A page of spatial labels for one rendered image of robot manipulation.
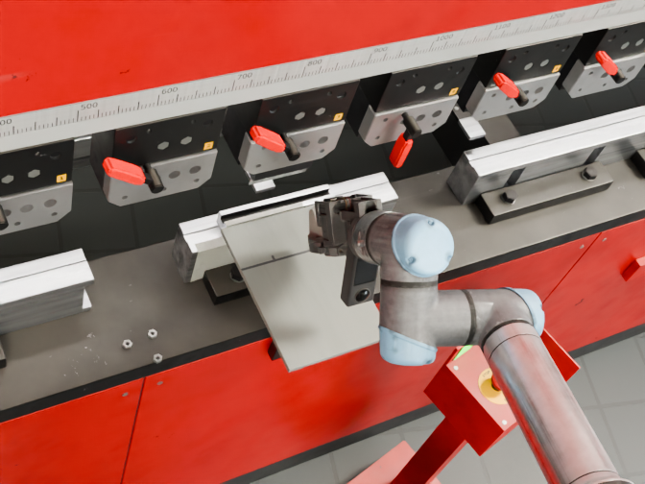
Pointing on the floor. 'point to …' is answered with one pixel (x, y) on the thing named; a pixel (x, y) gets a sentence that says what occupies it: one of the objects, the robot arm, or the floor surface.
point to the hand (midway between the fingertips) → (317, 239)
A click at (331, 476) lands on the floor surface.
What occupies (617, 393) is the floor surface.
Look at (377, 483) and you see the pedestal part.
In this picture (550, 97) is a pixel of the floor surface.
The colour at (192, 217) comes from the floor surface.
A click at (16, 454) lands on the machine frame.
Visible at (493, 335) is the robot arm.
